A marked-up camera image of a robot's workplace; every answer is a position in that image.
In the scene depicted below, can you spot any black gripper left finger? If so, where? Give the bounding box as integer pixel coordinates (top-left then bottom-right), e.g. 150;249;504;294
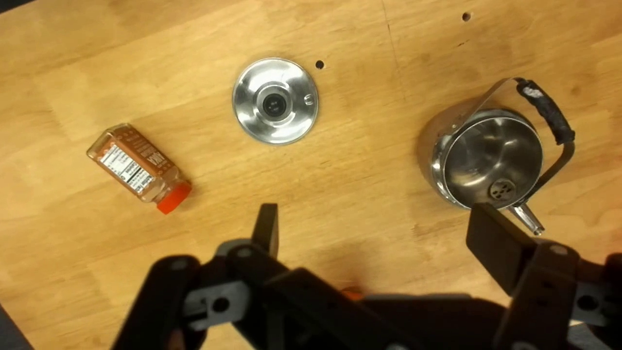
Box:
113;202;405;350

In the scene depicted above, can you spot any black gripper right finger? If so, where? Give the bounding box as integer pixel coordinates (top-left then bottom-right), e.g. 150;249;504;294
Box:
465;200;622;350

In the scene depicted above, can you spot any small silver metal pot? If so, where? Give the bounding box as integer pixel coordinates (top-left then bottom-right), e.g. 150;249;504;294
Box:
230;56;321;148

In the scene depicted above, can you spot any spice bottle with orange cap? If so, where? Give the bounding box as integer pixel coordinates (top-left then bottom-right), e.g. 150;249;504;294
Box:
84;122;195;216

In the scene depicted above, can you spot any silver teapot with black handle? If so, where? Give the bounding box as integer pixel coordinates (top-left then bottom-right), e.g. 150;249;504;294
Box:
417;76;578;237

